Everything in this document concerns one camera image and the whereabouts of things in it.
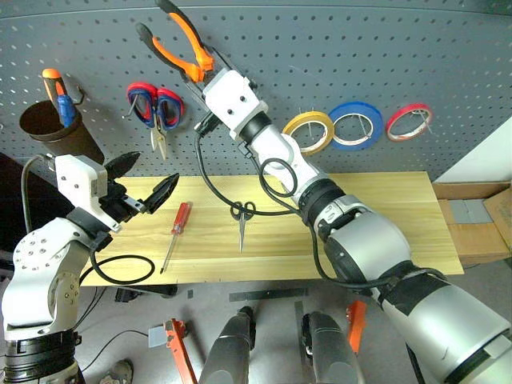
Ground black table bracket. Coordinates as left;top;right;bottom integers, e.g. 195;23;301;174
114;282;179;303

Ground grey perforated pegboard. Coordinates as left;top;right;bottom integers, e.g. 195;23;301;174
0;0;512;182

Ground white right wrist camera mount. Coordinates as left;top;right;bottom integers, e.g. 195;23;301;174
202;68;269;141

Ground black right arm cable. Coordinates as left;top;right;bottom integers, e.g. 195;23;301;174
194;127;449;297

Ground white panel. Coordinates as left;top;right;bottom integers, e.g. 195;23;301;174
434;115;512;185

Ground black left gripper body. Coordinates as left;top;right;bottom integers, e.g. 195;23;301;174
99;180;146;226

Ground red handled screwdriver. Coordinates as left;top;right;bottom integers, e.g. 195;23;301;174
159;202;194;275

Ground dark floor tape strip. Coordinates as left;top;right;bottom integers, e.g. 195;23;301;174
228;287;309;303

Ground orange bar clamp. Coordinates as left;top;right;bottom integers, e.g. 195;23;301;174
162;318;199;384
346;299;368;355

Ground metal scissors hook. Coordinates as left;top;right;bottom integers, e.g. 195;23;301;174
122;94;139;120

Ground red and blue handled scissors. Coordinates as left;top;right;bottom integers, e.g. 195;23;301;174
126;82;186;161

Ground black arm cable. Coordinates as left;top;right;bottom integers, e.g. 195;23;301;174
194;127;449;297
78;239;156;286

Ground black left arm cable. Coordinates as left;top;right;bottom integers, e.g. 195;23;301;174
78;239;156;286

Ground dark grey rounded shape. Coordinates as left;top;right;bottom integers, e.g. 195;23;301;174
300;310;365;384
198;306;257;384

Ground blue tape roll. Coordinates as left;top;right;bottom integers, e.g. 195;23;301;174
327;100;384;152

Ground blue handled screwdriver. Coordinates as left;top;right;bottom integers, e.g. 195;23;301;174
56;94;78;129

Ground yellow tape roll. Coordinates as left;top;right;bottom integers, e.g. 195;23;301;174
282;110;335;156

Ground orange and black screwdriver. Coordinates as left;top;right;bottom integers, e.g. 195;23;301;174
41;67;67;110

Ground red tape roll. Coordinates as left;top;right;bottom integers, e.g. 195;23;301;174
385;102;434;143

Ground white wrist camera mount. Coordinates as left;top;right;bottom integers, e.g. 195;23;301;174
54;154;123;234
202;68;269;141

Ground black bulky object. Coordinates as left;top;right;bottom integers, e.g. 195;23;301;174
0;151;77;257

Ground brown cardboard box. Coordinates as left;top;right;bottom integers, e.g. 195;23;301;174
434;182;512;267

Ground small black scissors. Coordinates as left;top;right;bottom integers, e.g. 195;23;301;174
230;201;257;254

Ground orange and black pliers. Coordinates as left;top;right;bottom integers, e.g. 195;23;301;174
134;0;216;84

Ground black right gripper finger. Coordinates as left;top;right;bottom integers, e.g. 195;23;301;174
206;45;238;75
182;71;211;111

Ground grey left wrist cable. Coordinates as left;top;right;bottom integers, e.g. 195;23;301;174
20;154;55;235

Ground grey paper sheet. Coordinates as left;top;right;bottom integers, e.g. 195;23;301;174
147;326;168;348

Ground thin black floor cable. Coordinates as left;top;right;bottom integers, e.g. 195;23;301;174
75;286;150;373

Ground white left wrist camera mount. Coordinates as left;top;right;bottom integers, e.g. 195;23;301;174
54;154;123;234

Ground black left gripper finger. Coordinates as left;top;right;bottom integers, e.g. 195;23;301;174
104;151;142;178
139;172;180;214

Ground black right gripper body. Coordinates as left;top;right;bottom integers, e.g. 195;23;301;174
194;66;231;137

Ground worn grey shoe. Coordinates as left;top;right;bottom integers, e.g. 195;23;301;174
94;358;135;384

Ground thin metal tape hook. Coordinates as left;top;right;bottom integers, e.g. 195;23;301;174
298;104;315;139
351;114;375;139
411;109;434;136

